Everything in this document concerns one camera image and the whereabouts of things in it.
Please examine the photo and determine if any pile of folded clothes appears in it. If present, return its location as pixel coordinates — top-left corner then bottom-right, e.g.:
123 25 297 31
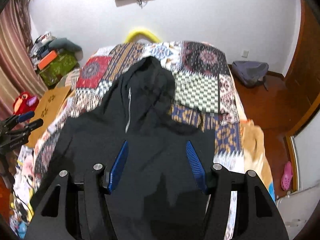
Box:
29 31 56 58

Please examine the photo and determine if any white suitcase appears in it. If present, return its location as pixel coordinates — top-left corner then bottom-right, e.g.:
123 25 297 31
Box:
276 184 319 239

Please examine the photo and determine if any orange box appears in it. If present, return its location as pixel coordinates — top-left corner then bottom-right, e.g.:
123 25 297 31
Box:
37 50 58 70

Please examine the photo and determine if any striped pink curtain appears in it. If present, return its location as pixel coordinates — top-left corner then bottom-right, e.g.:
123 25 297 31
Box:
1 0 47 119

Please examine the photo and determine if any green patterned storage box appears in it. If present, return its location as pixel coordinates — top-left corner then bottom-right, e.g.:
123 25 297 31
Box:
39 53 78 87

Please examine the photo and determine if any yellow curved bed rail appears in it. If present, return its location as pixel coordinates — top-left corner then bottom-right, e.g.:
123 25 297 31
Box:
124 29 161 43

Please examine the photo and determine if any yellow fleece blanket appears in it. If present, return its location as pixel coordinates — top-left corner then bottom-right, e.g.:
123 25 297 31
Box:
240 119 276 201

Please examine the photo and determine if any black zip hoodie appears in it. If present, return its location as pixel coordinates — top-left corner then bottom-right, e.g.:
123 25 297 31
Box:
31 57 214 239

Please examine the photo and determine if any patchwork patterned quilt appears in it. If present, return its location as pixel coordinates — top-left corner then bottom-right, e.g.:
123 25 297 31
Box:
9 41 246 238

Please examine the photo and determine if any grey pillow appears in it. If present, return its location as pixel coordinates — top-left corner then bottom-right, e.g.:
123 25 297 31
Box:
49 38 83 60

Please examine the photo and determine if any grey backpack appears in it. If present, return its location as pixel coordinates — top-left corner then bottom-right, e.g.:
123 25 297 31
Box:
231 61 269 91

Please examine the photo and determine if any pink croc sandal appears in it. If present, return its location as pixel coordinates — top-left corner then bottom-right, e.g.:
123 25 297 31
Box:
280 161 293 191

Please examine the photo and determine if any bamboo lap desk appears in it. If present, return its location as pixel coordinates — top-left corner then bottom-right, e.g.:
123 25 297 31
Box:
26 86 71 148

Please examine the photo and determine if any red plush toy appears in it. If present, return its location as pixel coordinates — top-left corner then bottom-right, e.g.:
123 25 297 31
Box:
13 92 39 115

